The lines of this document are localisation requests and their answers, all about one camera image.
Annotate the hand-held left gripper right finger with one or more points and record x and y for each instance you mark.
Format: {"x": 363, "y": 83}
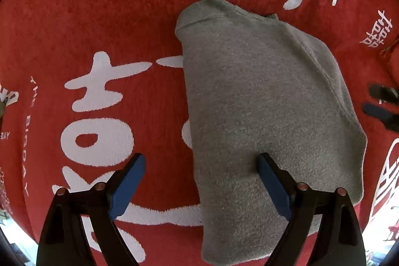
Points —
{"x": 274, "y": 185}

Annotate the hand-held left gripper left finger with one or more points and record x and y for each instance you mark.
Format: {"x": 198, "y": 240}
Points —
{"x": 127, "y": 185}

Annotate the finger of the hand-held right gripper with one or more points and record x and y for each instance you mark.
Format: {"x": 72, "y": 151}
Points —
{"x": 380, "y": 113}
{"x": 383, "y": 93}

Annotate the grey sweater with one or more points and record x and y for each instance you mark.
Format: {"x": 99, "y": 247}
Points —
{"x": 265, "y": 97}

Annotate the grey crumpled cloth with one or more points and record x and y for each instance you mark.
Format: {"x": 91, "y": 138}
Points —
{"x": 2, "y": 108}

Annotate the red printed blanket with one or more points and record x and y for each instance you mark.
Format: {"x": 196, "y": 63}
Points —
{"x": 109, "y": 19}

